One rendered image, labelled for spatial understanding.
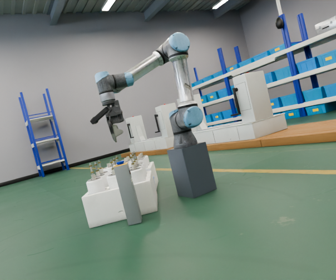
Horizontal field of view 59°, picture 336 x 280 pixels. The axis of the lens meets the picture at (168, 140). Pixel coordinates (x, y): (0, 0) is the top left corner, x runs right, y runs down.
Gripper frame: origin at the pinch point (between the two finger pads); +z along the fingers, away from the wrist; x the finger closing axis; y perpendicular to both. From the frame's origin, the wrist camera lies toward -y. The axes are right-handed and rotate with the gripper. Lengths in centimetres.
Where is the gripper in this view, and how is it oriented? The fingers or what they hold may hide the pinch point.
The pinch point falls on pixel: (114, 140)
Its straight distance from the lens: 157.2
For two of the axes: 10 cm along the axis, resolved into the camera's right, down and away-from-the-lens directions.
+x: -0.6, -0.3, 10.0
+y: 9.7, -2.5, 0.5
